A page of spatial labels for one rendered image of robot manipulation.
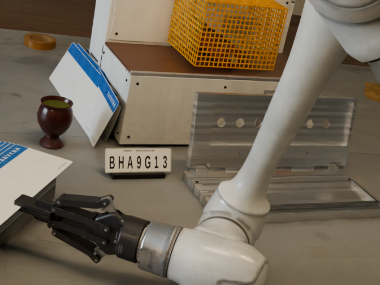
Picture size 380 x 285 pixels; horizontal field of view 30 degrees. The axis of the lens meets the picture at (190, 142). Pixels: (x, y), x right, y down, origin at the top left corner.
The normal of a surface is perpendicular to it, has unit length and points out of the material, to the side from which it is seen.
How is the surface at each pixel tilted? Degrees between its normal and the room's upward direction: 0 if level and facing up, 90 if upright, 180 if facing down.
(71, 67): 63
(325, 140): 79
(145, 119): 90
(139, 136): 90
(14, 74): 0
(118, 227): 90
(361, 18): 136
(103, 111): 69
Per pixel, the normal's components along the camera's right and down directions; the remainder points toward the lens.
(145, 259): -0.28, 0.34
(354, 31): -0.44, 0.76
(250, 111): 0.40, 0.26
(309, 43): -0.68, 0.22
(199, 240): 0.03, -0.79
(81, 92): -0.71, -0.40
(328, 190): 0.18, -0.90
